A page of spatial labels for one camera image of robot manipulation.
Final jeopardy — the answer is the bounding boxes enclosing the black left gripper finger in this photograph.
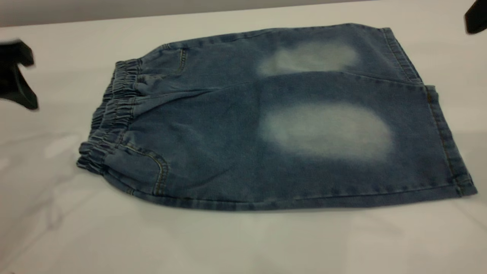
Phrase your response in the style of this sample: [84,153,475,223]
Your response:
[0,40,36,68]
[0,65,39,111]

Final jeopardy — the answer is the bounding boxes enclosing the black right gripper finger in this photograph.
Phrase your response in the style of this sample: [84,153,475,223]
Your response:
[465,0,487,35]

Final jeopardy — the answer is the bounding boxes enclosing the blue denim shorts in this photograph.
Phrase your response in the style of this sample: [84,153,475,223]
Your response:
[76,23,478,212]

